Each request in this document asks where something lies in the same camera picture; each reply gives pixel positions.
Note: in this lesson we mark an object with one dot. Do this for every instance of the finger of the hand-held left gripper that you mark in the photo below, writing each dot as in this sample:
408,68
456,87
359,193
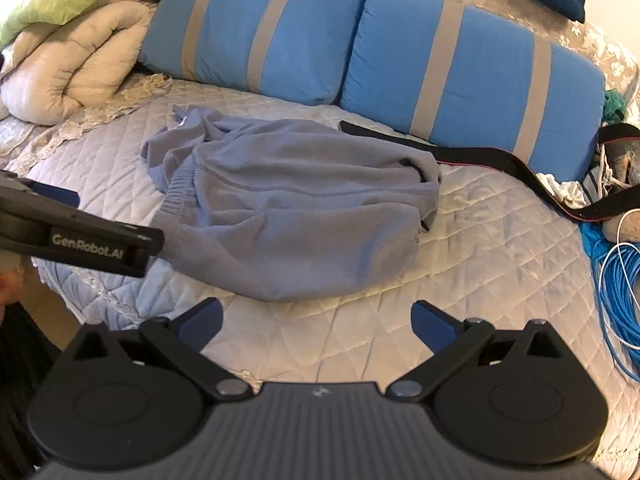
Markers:
55,195

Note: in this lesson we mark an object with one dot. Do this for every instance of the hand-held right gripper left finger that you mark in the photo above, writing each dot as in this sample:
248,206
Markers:
202,322

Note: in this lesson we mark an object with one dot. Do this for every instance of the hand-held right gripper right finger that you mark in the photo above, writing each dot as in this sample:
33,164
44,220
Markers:
432,325

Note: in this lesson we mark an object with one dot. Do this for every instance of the lavender grey sweatpants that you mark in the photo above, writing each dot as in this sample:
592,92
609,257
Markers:
300,200

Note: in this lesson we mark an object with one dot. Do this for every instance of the quilted pale bedspread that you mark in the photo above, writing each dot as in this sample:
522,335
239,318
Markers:
500,260

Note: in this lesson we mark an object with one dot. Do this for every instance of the beige comforter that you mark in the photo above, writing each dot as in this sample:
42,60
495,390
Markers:
75,60

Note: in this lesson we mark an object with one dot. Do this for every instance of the crumpled white cloth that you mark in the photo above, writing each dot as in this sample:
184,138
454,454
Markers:
565,192

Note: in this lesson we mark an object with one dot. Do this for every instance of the beige plush item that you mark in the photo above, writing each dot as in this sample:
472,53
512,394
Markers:
631,230

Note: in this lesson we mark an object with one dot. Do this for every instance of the blue pillow with beige stripes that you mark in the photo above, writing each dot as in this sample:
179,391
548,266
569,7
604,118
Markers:
225,25
480,75

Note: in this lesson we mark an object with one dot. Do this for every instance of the black bag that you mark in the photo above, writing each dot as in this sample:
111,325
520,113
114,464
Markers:
622,160

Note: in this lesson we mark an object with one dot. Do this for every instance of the teal yarn bundle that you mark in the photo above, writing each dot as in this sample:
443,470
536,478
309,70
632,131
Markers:
614,105

